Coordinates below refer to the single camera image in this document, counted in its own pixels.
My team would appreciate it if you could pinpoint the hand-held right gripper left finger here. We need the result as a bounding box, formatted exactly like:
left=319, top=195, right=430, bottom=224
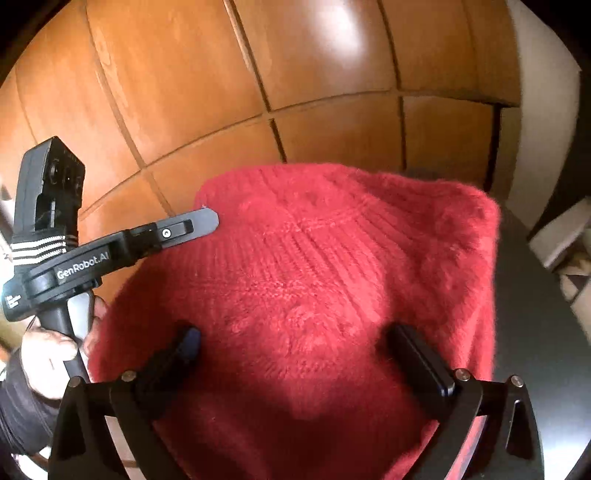
left=46, top=325, right=202, bottom=480

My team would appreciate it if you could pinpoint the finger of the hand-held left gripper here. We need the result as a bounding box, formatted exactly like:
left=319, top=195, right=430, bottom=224
left=129, top=207, right=220, bottom=254

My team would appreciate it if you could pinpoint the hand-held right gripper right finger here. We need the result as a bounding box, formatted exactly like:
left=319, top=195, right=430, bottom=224
left=390, top=323, right=546, bottom=480

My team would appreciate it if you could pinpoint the red knit sweater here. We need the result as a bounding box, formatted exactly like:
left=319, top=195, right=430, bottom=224
left=88, top=162, right=503, bottom=480

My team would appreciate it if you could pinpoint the person's left forearm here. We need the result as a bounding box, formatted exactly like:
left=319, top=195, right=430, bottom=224
left=0, top=351, right=61, bottom=467

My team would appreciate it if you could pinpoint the person's left hand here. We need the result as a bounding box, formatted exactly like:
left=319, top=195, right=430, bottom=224
left=21, top=295, right=109, bottom=400

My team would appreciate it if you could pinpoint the wooden wardrobe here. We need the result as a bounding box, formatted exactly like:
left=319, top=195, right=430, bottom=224
left=0, top=0, right=522, bottom=333

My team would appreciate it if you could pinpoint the white cardboard box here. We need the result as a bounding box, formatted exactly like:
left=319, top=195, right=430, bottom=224
left=529, top=196, right=591, bottom=273

